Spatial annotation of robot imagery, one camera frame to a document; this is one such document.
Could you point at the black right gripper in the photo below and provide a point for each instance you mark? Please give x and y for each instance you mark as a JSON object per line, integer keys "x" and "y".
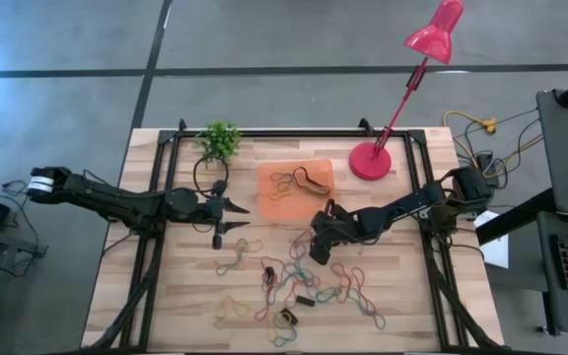
{"x": 335, "y": 227}

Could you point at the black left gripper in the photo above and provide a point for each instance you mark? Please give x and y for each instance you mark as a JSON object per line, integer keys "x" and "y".
{"x": 212, "y": 212}

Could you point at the large black rubber band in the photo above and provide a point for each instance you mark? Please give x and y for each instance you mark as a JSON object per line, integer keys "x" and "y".
{"x": 295, "y": 173}

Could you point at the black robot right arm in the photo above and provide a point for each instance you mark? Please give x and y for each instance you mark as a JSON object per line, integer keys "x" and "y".
{"x": 412, "y": 202}

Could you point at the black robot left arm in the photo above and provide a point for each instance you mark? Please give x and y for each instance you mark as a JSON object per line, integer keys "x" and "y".
{"x": 116, "y": 202}

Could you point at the orange translucent plastic bin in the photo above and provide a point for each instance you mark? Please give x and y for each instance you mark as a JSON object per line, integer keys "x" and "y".
{"x": 308, "y": 207}

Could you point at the green plant in white pot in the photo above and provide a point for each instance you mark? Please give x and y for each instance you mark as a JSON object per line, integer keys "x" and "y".
{"x": 220, "y": 143}

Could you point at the red desk lamp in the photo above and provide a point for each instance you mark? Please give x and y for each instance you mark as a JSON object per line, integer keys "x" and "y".
{"x": 370, "y": 162}

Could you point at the white paper sheet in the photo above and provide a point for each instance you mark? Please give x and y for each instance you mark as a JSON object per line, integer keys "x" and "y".
{"x": 496, "y": 246}

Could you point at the black power strip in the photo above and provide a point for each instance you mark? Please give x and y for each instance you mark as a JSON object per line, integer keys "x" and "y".
{"x": 486, "y": 170}

